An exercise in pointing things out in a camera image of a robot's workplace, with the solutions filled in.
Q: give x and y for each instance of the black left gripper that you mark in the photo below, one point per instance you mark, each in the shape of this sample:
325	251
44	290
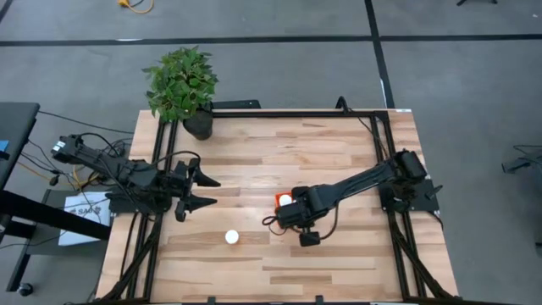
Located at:
175	186

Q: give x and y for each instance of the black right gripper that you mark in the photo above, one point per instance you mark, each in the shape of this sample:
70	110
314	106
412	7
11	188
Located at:
296	216

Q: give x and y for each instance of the amber pill bottle white lid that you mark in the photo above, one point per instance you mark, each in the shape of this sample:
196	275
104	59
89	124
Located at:
285	200
232	236

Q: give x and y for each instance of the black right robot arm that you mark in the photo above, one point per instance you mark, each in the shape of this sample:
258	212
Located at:
364	178

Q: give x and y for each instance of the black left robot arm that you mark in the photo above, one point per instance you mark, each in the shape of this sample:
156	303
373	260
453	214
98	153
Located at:
127	173

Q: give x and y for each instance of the orange plastic slotted basket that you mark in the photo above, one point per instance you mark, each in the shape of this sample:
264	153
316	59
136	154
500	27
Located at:
277	207

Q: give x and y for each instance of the black flat box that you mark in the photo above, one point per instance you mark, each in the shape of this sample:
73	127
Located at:
237	104

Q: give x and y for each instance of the green potted plant black pot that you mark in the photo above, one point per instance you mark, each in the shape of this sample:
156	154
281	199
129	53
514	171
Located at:
182	84

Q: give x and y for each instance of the white printed paper sheet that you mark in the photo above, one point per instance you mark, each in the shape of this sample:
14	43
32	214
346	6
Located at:
74	201

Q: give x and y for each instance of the black desk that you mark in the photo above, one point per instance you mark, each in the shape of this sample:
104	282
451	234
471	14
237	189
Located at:
17	127

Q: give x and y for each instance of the small blue object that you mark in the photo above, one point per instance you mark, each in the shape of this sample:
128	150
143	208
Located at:
3	146

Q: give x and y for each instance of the black tripod base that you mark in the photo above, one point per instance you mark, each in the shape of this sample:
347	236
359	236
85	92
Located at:
514	165

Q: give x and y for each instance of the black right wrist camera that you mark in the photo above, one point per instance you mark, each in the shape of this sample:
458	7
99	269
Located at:
310	239

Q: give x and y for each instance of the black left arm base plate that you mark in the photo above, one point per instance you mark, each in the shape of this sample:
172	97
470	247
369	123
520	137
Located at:
123	205

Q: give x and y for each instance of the black aluminium table frame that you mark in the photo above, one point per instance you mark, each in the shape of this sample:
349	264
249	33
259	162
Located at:
296	114

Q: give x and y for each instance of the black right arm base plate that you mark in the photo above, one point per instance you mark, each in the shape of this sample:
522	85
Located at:
423	199

